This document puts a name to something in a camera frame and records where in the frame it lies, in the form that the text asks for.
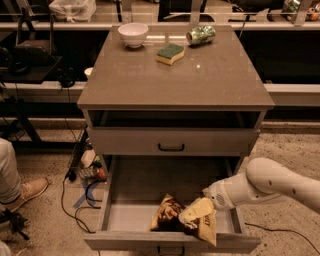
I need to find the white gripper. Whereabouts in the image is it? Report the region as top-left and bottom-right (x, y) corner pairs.
(178, 173), (257, 230)

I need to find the brown chip bag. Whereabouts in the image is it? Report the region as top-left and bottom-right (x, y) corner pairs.
(150, 194), (217, 246)

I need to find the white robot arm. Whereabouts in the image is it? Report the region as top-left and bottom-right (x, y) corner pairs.
(178, 158), (320, 229)

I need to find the open grey drawer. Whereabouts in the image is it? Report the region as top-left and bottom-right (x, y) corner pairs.
(85, 156), (261, 256)

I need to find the grey drawer cabinet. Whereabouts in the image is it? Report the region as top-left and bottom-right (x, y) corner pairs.
(78, 25), (274, 174)

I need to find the closed grey upper drawer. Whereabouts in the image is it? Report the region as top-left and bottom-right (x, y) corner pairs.
(87, 127), (260, 156)

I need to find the black bag on shelf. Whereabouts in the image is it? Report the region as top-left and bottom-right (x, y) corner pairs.
(9, 5), (55, 75)

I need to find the white plastic bag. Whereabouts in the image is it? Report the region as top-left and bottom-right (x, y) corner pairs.
(49, 0), (96, 22)

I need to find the clutter of bottles on floor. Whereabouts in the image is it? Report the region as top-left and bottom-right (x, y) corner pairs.
(66, 149), (106, 181)

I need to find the green and yellow sponge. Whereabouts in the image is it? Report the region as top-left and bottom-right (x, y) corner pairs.
(156, 44), (184, 66)

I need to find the crushed green soda can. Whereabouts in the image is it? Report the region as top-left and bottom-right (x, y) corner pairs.
(186, 25), (216, 46)

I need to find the tan shoe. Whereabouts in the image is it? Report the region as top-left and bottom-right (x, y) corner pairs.
(3, 178), (49, 212)

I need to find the white ceramic bowl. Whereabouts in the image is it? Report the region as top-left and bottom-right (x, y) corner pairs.
(118, 23), (149, 48)

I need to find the person's leg in light trousers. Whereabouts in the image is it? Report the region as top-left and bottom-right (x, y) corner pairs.
(0, 138), (21, 204)

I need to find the black side table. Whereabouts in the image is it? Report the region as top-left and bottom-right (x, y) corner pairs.
(0, 55), (64, 144)

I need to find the black cable at right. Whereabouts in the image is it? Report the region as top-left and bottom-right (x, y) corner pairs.
(245, 222), (320, 255)

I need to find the black cable on floor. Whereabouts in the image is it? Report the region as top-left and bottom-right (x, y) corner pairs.
(60, 173), (104, 234)

